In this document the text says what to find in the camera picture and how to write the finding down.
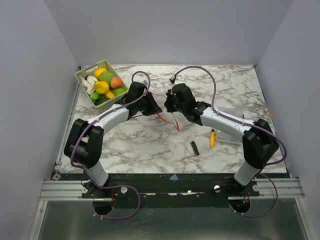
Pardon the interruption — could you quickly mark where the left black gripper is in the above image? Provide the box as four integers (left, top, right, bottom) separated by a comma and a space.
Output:
136, 92, 163, 116

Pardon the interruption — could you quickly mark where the clear zip top bag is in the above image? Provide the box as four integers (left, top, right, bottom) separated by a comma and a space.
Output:
138, 83, 182, 134

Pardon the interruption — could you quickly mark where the small yellow toy pepper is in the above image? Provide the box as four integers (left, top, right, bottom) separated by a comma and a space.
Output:
104, 90, 115, 99

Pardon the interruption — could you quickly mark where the yellow toy lemon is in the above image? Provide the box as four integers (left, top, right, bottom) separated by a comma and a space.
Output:
94, 81, 110, 95

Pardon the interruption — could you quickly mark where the green toy vegetable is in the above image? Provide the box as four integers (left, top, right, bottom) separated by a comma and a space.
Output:
89, 92, 101, 102

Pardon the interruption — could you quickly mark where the white toy garlic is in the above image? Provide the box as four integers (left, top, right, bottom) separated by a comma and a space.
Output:
80, 75, 98, 95

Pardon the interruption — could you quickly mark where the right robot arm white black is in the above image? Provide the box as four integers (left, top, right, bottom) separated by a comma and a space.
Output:
164, 83, 279, 196

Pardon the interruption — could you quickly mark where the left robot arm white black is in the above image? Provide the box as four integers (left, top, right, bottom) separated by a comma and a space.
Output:
63, 81, 162, 198

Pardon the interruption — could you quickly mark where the peach toy fruit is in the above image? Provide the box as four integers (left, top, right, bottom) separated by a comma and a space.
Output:
110, 76, 123, 89

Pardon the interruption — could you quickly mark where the black bit holder strip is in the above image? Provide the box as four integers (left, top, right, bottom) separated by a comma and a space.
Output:
190, 141, 200, 156

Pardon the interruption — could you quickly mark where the green toy cabbage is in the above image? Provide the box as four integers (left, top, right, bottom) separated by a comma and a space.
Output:
99, 70, 115, 84

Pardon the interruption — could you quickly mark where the green plastic basket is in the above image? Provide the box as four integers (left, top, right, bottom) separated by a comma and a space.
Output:
74, 60, 129, 112

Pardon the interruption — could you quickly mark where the clear plastic screw box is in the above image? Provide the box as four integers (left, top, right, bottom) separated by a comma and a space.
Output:
216, 106, 245, 146

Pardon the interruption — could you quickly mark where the orange toy fruit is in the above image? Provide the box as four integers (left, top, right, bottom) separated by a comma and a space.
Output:
93, 67, 107, 79

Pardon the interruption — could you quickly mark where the yellow handle screwdriver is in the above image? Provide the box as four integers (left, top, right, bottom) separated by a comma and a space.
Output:
209, 129, 215, 148

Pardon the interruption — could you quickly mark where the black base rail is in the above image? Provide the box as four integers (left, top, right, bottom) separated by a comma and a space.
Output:
82, 173, 259, 209

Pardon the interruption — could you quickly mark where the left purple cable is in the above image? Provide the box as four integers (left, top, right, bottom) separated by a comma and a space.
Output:
69, 71, 151, 221

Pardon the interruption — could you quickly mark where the purple cable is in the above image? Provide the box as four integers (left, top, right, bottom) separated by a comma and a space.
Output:
69, 71, 151, 221
172, 65, 288, 219

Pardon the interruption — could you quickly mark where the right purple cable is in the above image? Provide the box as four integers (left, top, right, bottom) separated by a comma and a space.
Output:
172, 65, 288, 219

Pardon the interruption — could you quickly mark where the aluminium extrusion rail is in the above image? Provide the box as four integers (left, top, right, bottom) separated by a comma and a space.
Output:
39, 178, 305, 201

